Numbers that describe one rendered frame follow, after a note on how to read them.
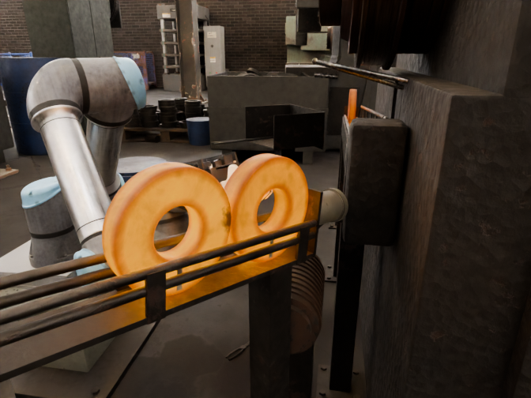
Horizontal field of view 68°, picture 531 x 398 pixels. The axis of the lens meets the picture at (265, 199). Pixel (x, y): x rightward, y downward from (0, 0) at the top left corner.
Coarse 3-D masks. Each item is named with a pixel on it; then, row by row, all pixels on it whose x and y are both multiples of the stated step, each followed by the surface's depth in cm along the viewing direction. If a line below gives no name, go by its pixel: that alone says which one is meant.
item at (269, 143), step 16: (256, 112) 157; (272, 112) 160; (288, 112) 163; (304, 112) 152; (320, 112) 139; (256, 128) 159; (272, 128) 162; (288, 128) 136; (304, 128) 139; (320, 128) 141; (272, 144) 145; (288, 144) 138; (304, 144) 141; (320, 144) 143
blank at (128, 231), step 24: (168, 168) 42; (192, 168) 44; (120, 192) 41; (144, 192) 40; (168, 192) 43; (192, 192) 45; (216, 192) 47; (120, 216) 39; (144, 216) 41; (192, 216) 48; (216, 216) 48; (120, 240) 40; (144, 240) 42; (192, 240) 48; (216, 240) 49; (120, 264) 41; (144, 264) 43
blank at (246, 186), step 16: (256, 160) 53; (272, 160) 53; (288, 160) 55; (240, 176) 51; (256, 176) 52; (272, 176) 54; (288, 176) 56; (304, 176) 59; (240, 192) 50; (256, 192) 52; (288, 192) 57; (304, 192) 60; (240, 208) 51; (256, 208) 53; (288, 208) 58; (304, 208) 61; (240, 224) 52; (256, 224) 54; (272, 224) 59; (288, 224) 59; (272, 240) 57; (272, 256) 58
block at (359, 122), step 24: (360, 120) 73; (384, 120) 73; (360, 144) 70; (384, 144) 70; (360, 168) 72; (384, 168) 71; (360, 192) 73; (384, 192) 73; (360, 216) 75; (384, 216) 74; (360, 240) 77; (384, 240) 76
